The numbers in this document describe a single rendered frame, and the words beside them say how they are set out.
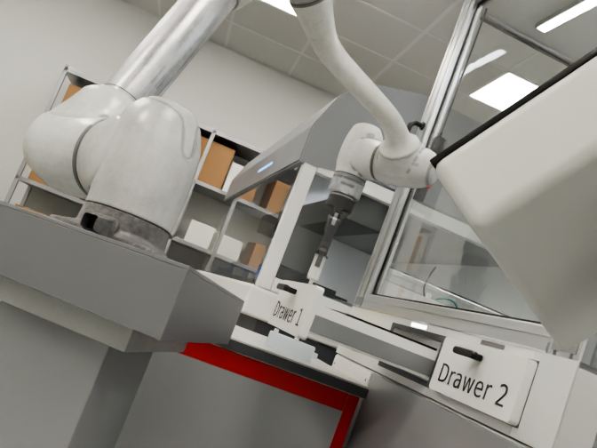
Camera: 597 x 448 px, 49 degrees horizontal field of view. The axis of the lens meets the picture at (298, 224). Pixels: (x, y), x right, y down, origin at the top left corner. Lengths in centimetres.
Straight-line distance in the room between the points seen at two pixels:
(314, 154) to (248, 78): 362
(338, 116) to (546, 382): 146
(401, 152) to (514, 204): 131
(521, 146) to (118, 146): 86
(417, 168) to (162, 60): 67
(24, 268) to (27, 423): 24
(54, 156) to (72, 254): 32
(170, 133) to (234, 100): 470
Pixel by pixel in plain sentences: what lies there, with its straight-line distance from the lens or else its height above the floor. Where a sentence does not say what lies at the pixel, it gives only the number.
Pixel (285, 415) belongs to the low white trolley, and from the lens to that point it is 160.
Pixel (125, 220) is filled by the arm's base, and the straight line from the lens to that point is 109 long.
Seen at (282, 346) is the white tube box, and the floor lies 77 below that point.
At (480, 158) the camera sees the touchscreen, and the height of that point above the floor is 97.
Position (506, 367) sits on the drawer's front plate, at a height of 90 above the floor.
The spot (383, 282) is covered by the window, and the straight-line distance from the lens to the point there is 188.
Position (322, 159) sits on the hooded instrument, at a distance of 231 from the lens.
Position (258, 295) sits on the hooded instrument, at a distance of 224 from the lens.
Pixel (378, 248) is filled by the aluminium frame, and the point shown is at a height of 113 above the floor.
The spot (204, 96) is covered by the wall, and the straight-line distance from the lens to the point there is 581.
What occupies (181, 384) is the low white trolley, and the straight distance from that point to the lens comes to 154.
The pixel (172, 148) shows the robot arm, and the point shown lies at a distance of 112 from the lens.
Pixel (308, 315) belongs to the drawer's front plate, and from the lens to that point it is 130.
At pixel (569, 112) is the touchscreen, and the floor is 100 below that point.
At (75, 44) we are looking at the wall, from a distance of 597.
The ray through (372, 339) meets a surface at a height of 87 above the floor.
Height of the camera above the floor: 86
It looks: 8 degrees up
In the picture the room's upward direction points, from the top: 21 degrees clockwise
